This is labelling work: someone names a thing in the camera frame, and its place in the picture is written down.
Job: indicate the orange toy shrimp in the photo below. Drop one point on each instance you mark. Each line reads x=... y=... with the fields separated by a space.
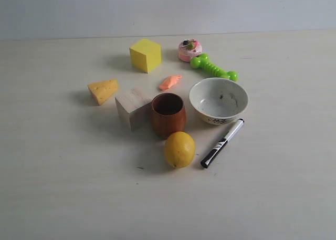
x=169 y=82

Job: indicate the brown wooden cup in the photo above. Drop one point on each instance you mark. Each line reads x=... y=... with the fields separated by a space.
x=168 y=114

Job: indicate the light wooden cube block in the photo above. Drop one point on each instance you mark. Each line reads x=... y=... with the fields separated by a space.
x=133 y=107

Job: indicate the yellow lemon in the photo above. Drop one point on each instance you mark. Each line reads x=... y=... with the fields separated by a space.
x=179 y=149

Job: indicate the white ceramic bowl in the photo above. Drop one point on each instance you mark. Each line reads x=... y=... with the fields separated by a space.
x=218 y=101

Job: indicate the black white marker pen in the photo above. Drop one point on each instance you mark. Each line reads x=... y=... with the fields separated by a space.
x=213 y=153

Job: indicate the yellow cube block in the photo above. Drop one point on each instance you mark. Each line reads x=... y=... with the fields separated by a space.
x=146 y=55

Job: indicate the green bone toy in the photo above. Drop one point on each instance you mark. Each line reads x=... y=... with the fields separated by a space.
x=203 y=62

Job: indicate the pink toy cupcake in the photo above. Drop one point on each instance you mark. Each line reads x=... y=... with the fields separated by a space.
x=189 y=49

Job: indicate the yellow cheese wedge toy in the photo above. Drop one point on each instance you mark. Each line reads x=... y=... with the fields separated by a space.
x=103 y=90

